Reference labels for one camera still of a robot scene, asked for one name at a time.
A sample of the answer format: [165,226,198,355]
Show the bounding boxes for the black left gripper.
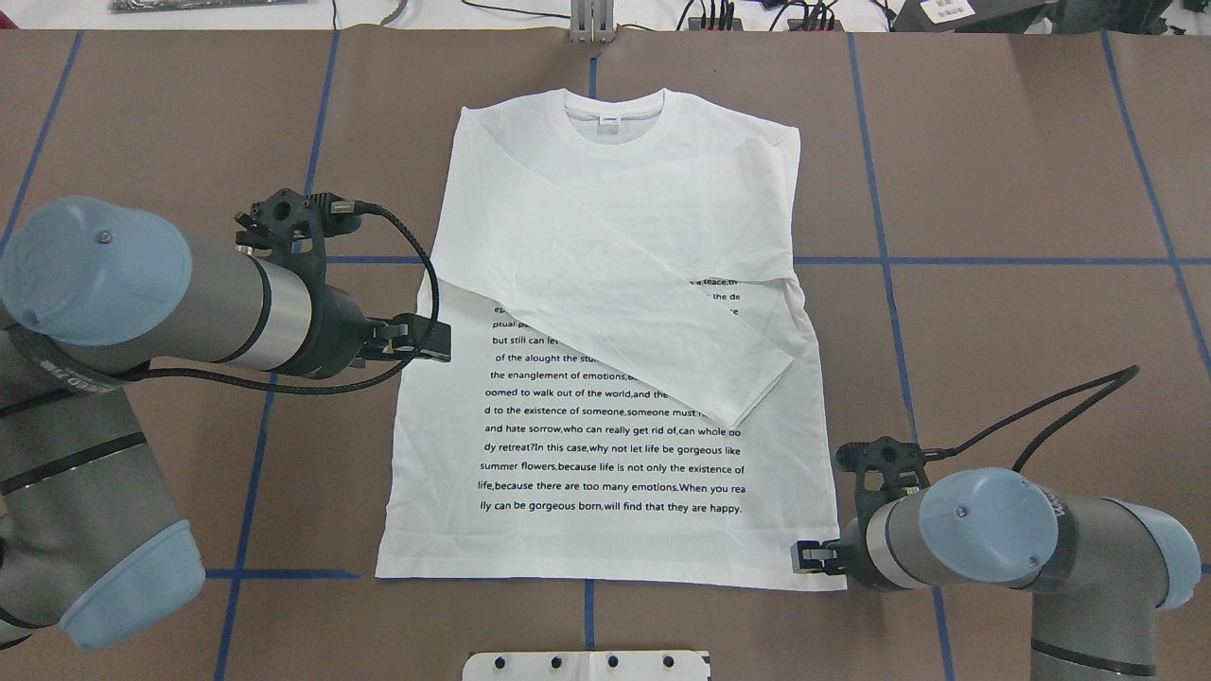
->
[300,284,450,379]

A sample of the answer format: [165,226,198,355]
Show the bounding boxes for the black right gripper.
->
[792,520,880,589]

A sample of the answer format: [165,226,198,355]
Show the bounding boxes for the white long-sleeve printed t-shirt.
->
[375,90,846,593]

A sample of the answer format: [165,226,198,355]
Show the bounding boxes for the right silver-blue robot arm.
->
[792,468,1203,680]

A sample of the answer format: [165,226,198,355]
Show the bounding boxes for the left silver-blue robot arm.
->
[2,189,450,648]

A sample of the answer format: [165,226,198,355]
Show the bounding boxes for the upper black-orange connector block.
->
[677,1,744,33]

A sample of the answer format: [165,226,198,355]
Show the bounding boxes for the black-orange connector block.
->
[677,1,744,33]
[763,1,844,33]

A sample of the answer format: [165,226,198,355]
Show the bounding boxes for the lower black-orange connector block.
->
[763,1,844,33]

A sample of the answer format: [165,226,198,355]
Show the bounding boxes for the black laptop computer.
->
[890,1,1063,34]

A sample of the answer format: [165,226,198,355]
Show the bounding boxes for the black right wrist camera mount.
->
[832,436,931,521]

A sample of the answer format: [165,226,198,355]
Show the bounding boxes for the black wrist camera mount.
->
[235,189,362,253]
[832,436,931,521]

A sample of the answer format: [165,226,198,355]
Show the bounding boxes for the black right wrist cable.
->
[922,365,1141,474]

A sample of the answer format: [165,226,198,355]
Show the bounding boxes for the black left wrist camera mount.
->
[235,189,362,253]

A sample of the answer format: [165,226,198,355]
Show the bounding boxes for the white central pedestal column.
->
[463,649,712,680]

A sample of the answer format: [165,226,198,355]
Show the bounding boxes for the aluminium frame post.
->
[570,0,616,44]

